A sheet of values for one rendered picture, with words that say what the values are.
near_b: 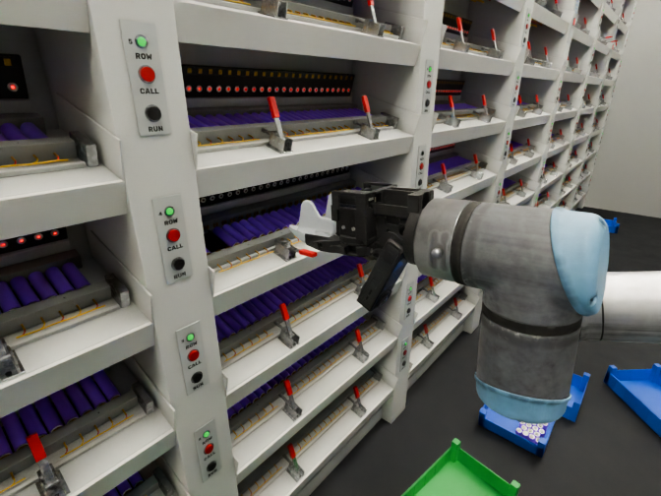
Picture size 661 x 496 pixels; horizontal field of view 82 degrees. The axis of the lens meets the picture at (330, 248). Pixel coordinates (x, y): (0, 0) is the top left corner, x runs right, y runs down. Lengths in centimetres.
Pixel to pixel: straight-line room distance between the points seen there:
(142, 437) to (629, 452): 143
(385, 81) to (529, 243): 75
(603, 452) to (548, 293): 126
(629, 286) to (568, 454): 105
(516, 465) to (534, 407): 101
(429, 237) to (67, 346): 46
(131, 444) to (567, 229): 64
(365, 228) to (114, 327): 36
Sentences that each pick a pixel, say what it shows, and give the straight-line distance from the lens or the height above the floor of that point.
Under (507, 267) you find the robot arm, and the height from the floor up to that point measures 91.
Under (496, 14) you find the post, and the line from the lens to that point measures 171.
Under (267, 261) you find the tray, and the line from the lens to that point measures 72.
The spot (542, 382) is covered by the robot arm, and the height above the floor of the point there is 80.
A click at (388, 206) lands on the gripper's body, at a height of 93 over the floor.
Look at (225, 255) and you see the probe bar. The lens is 68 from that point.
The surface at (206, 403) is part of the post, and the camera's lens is 73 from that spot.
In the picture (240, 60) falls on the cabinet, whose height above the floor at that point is 111.
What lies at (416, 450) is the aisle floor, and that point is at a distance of 140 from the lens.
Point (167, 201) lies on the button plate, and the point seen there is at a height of 92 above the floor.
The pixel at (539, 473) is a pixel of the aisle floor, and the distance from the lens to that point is 146.
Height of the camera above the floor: 105
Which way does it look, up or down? 22 degrees down
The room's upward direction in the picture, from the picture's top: straight up
